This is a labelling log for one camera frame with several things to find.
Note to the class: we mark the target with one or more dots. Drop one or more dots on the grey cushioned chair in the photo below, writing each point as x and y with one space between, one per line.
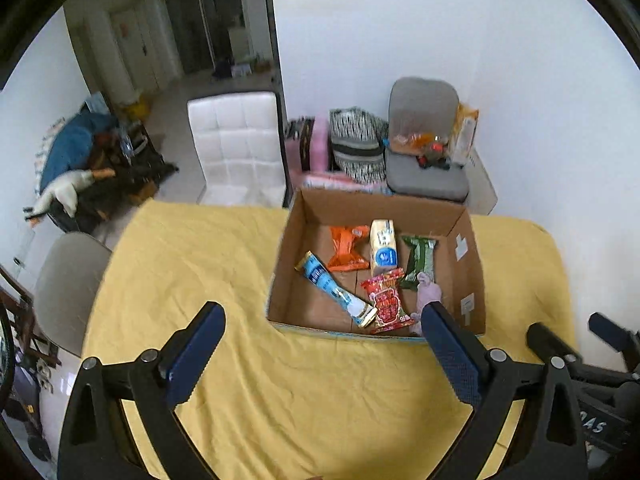
422 102

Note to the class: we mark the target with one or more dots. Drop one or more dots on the blue clothing pile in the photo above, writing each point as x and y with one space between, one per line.
67 147

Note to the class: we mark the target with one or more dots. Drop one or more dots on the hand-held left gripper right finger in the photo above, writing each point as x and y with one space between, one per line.
452 350

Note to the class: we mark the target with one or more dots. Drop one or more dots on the white plush goose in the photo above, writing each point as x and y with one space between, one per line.
62 190

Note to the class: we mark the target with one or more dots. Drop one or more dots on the red snack packet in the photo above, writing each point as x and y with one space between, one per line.
389 302

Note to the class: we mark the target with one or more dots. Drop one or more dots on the bicycle wheel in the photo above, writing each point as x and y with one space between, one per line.
5 360

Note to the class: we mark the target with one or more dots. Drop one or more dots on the white padded chair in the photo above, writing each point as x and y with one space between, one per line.
235 150

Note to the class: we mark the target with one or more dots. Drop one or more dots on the dark wooden chair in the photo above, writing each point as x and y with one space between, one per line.
25 320

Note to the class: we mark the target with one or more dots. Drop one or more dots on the green snack packet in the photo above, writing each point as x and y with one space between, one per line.
417 260

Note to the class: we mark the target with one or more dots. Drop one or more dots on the orange snack packet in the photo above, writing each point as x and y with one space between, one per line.
347 250

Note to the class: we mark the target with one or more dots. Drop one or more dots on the blue white tube packet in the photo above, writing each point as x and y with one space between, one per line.
330 287

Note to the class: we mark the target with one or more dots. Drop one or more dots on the purple sock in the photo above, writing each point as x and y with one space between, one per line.
427 295

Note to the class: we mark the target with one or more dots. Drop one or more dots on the black white patterned bag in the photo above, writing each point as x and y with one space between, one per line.
357 145

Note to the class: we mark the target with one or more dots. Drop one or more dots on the orange white paper bag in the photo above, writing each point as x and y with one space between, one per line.
464 132

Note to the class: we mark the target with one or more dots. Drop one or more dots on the yellow blue tissue pack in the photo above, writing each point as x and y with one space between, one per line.
384 247

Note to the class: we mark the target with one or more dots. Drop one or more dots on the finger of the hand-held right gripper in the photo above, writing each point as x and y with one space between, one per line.
615 332
552 342

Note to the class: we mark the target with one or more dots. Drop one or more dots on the pink suitcase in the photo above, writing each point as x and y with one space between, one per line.
315 160

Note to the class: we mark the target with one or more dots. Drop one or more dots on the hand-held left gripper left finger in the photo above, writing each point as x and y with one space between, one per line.
197 350

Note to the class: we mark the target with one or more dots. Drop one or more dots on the yellow table blanket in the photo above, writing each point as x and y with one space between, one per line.
200 260

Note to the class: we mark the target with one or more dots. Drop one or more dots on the cardboard box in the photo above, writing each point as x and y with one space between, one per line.
300 290

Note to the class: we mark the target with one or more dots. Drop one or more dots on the small clutter on grey chair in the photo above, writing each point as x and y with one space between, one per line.
420 147

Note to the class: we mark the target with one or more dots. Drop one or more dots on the white room door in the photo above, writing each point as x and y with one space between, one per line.
135 50

